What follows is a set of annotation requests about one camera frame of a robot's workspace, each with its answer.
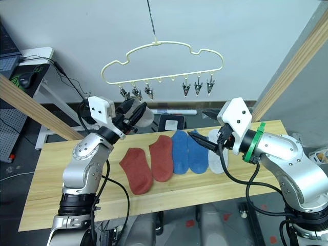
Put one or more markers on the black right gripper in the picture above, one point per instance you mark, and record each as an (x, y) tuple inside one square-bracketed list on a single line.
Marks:
[(226, 138)]

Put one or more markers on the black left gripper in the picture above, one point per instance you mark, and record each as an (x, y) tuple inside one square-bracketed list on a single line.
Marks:
[(126, 124)]

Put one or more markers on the white ankle sock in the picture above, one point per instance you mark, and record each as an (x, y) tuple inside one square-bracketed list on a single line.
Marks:
[(148, 117), (214, 160)]

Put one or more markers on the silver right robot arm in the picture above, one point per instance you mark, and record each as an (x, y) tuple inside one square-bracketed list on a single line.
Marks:
[(289, 156)]

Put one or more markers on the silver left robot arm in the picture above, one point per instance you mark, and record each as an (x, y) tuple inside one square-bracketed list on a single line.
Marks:
[(84, 164)]

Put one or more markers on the metal hanger clip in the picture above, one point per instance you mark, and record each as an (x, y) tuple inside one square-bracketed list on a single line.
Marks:
[(210, 86), (136, 92), (198, 87), (149, 92), (186, 88), (124, 93)]

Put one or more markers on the cream cloud-shaped clip hanger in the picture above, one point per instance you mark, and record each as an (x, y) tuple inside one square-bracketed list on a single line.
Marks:
[(164, 44)]

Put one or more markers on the thin metal hanging rod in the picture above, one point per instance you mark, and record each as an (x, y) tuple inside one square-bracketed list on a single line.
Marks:
[(151, 20)]

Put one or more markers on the blue ankle sock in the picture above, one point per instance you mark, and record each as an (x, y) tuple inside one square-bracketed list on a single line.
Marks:
[(198, 159), (180, 153)]

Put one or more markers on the white marker pen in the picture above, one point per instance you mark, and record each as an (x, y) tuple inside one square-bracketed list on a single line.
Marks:
[(176, 111)]

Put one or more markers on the black tray with white square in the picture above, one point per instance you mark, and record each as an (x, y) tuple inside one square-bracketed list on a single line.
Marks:
[(171, 123)]

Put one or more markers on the red ankle sock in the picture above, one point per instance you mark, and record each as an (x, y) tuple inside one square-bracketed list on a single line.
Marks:
[(137, 171), (161, 161)]

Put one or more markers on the black green mouse pad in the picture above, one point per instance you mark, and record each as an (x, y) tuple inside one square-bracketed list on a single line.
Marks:
[(41, 71)]

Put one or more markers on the white desk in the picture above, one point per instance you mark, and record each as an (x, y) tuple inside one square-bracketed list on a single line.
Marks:
[(46, 52)]

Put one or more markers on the black computer mouse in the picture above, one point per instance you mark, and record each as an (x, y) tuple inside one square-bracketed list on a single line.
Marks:
[(26, 79)]

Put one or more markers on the grey perforated pegboard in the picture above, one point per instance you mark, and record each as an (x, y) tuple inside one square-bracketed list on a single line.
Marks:
[(10, 133)]

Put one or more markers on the small black electronics box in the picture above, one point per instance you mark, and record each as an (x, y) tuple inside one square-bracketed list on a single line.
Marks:
[(110, 233)]

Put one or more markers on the dark laptop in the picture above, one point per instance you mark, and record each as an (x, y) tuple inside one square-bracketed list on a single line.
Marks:
[(7, 51)]

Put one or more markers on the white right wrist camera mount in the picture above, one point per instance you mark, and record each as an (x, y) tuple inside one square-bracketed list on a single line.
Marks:
[(237, 112)]

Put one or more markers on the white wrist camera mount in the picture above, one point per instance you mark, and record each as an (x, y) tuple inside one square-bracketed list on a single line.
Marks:
[(98, 107), (237, 112)]

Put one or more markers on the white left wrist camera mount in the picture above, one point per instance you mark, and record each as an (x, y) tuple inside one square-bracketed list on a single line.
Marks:
[(98, 107)]

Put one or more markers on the light wooden frame beam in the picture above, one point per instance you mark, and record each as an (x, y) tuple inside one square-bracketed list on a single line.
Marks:
[(289, 77), (38, 110)]

